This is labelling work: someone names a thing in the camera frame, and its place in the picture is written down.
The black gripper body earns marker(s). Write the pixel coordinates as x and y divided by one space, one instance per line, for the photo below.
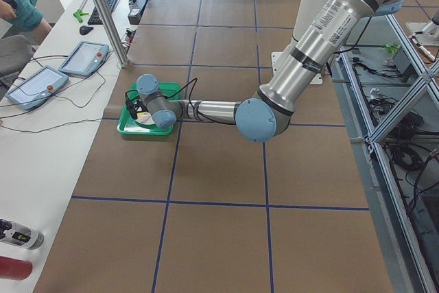
140 109

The yellow plastic spoon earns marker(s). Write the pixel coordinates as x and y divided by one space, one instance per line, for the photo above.
139 115

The white round plate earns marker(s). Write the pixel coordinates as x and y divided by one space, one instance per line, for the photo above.
146 120

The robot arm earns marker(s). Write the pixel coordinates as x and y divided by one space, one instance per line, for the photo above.
268 112

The green plastic tray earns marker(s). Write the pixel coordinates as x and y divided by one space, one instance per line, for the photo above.
128 126

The far teach pendant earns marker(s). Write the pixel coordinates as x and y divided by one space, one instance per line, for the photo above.
85 59

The teach pendant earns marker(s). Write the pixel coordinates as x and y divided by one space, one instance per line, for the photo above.
85 59
37 89

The black computer mouse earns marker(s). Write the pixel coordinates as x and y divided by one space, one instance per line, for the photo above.
85 29

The near teach pendant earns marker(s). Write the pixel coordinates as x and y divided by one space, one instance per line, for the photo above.
37 89

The green clamp tool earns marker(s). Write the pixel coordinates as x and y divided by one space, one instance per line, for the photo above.
79 14

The seated person dark shirt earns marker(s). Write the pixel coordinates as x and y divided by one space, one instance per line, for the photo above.
26 17

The red bottle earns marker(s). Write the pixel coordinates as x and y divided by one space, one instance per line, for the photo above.
15 269

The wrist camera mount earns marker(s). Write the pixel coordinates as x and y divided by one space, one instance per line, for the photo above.
131 107

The aluminium frame post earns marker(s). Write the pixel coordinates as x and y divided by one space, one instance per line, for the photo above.
111 32

